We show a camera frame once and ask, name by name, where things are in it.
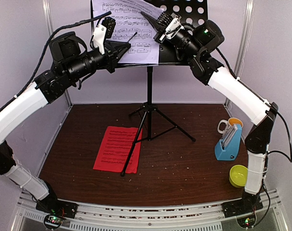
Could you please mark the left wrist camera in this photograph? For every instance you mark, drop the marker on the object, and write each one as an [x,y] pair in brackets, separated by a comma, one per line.
[101,32]

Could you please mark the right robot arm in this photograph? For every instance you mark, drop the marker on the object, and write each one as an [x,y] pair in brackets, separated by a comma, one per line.
[196,45]

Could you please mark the lavender sheet music page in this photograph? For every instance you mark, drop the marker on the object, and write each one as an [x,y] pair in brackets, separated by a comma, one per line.
[131,26]

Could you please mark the blue metronome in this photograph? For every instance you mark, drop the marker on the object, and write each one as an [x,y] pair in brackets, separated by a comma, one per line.
[227,148]

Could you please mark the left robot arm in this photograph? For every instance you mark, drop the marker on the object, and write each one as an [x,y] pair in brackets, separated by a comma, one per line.
[70,67]

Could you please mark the white mug orange inside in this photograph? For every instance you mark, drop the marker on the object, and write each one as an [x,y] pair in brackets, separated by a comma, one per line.
[228,123]

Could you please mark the red sheet music page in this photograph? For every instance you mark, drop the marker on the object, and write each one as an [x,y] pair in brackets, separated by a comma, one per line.
[114,148]

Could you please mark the yellow-green bowl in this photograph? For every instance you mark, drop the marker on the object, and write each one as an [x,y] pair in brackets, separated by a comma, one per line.
[238,176]

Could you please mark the front aluminium rail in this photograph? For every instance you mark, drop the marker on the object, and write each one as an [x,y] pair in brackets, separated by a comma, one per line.
[198,217]

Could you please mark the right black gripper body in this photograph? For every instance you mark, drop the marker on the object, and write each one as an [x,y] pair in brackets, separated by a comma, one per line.
[158,35]

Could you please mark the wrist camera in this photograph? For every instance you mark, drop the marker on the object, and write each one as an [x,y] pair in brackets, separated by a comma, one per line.
[101,32]
[173,28]

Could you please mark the black music stand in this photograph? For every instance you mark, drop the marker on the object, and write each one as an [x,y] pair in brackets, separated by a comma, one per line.
[148,108]

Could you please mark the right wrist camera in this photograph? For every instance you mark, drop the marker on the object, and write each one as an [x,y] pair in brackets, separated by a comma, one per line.
[173,28]

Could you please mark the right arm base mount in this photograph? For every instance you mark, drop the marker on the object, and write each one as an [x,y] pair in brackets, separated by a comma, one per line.
[243,210]

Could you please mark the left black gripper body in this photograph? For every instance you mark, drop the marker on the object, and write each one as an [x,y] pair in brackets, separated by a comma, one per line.
[111,57]

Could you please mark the right aluminium frame post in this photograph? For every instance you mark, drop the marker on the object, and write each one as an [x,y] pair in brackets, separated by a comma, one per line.
[245,37]

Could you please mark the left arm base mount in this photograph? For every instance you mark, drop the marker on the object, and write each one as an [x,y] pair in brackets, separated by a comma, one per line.
[57,214]

